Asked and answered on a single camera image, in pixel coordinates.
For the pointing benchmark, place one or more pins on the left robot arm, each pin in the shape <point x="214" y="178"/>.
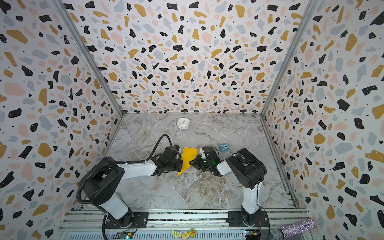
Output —
<point x="98" y="186"/>

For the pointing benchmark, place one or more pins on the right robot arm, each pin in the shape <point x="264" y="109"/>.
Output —
<point x="248" y="170"/>

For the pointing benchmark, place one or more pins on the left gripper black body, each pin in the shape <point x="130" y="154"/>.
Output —
<point x="168" y="165"/>

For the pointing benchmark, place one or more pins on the blue owl toy block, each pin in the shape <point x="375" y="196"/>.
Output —
<point x="224" y="147"/>

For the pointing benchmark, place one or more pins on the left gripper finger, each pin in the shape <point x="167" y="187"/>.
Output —
<point x="177" y="164"/>
<point x="164" y="170"/>

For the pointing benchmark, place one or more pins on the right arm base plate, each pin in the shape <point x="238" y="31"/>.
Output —
<point x="242" y="219"/>

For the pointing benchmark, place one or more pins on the glitter microphone right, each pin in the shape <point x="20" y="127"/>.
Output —
<point x="292" y="230"/>

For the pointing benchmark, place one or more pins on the colourful stickers on rail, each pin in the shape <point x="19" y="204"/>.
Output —
<point x="185" y="235"/>

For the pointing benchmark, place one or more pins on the aluminium rail frame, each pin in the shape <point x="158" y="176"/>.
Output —
<point x="210" y="224"/>

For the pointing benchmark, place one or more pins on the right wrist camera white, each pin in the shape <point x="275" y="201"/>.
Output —
<point x="202" y="153"/>

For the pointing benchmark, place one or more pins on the yellow square paper sheet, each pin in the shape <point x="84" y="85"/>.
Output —
<point x="188" y="155"/>

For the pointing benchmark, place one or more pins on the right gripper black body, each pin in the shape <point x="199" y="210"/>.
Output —
<point x="197" y="161"/>

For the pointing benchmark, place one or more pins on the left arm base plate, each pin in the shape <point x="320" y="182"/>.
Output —
<point x="134" y="220"/>

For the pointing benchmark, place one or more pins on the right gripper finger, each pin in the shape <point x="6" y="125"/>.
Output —
<point x="196" y="160"/>
<point x="195" y="164"/>

